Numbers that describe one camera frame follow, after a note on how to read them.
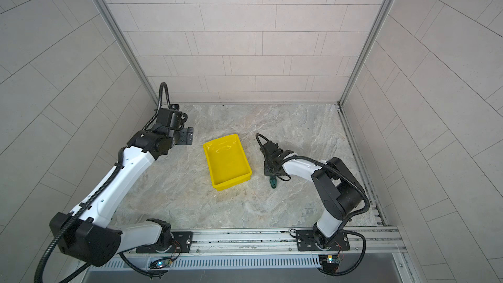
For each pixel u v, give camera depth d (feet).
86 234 1.18
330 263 2.23
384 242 2.36
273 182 2.77
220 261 2.84
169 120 1.86
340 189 1.48
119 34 2.84
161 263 2.14
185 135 2.28
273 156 2.33
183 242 2.32
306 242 2.32
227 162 3.00
